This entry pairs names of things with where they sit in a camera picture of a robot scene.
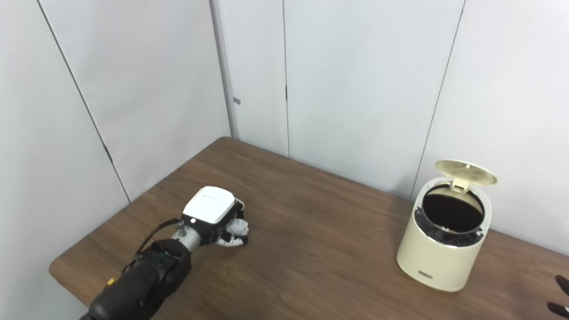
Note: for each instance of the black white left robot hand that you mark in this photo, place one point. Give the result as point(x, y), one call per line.
point(209, 206)

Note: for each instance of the cream-colored round bin lid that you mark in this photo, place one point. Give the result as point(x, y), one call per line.
point(466, 171)

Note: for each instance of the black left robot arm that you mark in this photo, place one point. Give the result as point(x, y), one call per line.
point(146, 280)

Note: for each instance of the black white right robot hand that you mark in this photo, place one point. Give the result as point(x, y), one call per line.
point(564, 285)

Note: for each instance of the white paper ball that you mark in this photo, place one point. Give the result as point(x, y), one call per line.
point(238, 227)

